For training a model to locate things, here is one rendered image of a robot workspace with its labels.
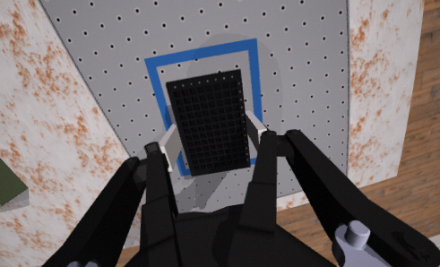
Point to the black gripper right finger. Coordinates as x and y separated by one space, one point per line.
363 234

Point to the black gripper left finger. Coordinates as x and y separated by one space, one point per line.
99 237

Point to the blue tape outline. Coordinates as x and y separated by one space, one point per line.
178 57

